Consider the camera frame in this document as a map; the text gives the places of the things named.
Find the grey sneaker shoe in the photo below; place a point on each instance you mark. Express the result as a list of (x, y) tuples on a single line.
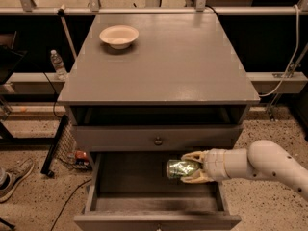
[(12, 177)]

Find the white paper bowl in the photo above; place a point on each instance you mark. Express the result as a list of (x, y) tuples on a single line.
[(119, 36)]

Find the red can in wire basket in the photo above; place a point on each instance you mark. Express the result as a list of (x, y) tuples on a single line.
[(81, 158)]

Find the wire mesh basket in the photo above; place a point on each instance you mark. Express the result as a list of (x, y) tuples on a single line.
[(66, 150)]

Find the grey wooden drawer cabinet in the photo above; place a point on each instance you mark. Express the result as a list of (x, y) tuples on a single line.
[(181, 70)]

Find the clear plastic water bottle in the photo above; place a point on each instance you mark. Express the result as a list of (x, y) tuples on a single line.
[(58, 64)]

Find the closed grey top drawer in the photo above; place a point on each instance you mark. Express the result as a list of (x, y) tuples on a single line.
[(141, 138)]

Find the black metal stand leg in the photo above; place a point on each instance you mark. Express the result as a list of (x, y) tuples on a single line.
[(45, 170)]

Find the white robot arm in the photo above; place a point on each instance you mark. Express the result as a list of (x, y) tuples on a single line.
[(263, 160)]

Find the round brass drawer knob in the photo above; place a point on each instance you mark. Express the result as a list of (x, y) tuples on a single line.
[(158, 141)]

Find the open grey middle drawer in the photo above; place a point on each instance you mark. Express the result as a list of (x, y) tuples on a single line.
[(130, 191)]

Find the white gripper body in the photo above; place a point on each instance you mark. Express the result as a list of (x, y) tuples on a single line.
[(214, 165)]

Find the grey metal rail frame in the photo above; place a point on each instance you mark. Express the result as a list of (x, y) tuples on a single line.
[(94, 7)]

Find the green soda can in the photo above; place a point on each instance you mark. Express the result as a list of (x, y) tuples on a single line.
[(181, 168)]

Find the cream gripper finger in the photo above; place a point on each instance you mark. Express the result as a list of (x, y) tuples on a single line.
[(196, 156), (199, 177)]

